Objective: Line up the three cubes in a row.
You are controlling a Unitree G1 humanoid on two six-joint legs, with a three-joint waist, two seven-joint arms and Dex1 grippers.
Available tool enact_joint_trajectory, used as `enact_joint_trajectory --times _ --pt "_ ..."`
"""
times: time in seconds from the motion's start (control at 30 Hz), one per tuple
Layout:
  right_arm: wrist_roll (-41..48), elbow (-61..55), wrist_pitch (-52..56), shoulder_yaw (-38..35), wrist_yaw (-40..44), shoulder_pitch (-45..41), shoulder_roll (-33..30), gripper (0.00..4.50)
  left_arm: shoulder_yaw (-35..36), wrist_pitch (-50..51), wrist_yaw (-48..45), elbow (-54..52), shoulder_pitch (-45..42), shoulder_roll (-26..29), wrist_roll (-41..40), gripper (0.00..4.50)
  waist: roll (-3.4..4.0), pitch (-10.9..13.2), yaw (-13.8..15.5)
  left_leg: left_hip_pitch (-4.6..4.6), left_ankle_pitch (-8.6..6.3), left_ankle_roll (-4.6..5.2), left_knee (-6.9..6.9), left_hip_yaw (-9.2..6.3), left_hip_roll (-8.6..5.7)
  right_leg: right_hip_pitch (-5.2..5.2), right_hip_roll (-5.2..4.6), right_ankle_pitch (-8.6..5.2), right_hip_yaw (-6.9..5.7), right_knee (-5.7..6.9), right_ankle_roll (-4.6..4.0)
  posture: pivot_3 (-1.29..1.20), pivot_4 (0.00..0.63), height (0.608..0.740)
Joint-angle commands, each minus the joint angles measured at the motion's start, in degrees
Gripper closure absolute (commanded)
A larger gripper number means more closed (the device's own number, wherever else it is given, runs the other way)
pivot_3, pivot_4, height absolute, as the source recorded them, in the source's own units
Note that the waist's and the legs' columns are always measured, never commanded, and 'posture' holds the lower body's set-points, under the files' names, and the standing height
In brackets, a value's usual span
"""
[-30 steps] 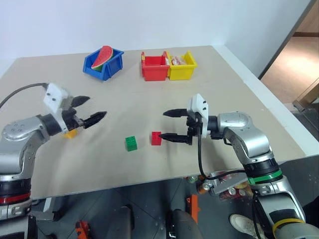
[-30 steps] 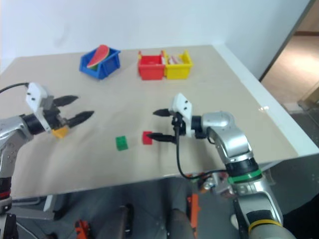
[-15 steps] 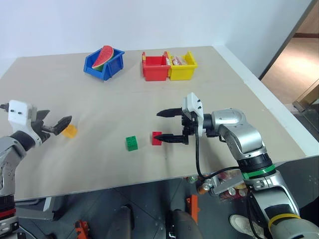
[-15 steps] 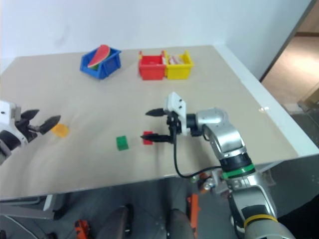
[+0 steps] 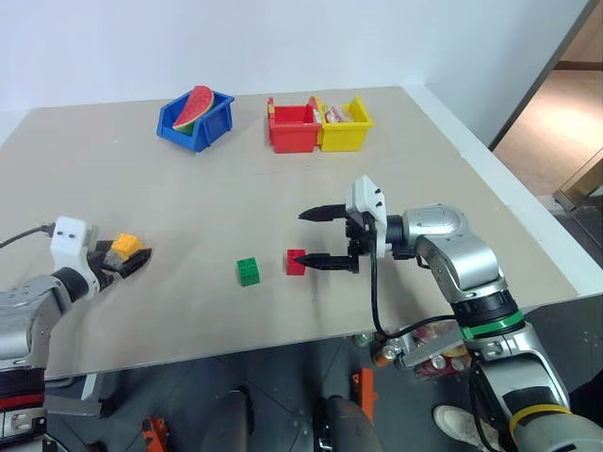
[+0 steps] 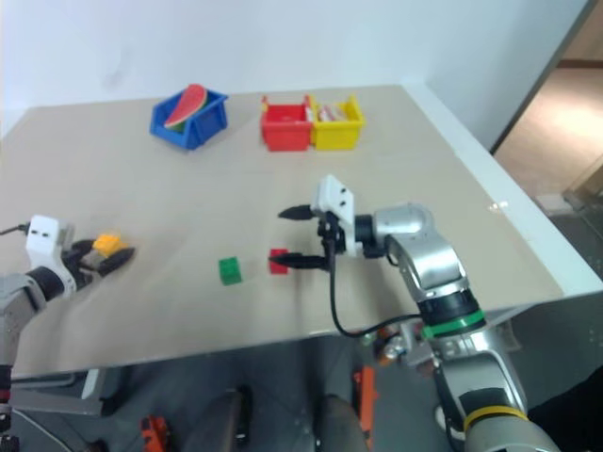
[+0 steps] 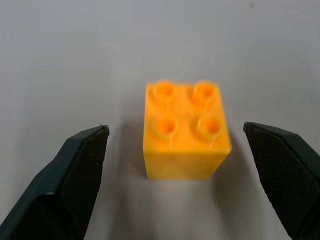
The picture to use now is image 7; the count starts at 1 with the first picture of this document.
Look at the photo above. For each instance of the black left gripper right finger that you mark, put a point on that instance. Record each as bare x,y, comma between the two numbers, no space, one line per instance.
287,175

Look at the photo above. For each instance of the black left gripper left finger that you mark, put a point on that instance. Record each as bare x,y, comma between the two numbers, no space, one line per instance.
62,185

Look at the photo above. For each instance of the orange studded building block cube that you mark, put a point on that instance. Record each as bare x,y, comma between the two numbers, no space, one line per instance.
186,140

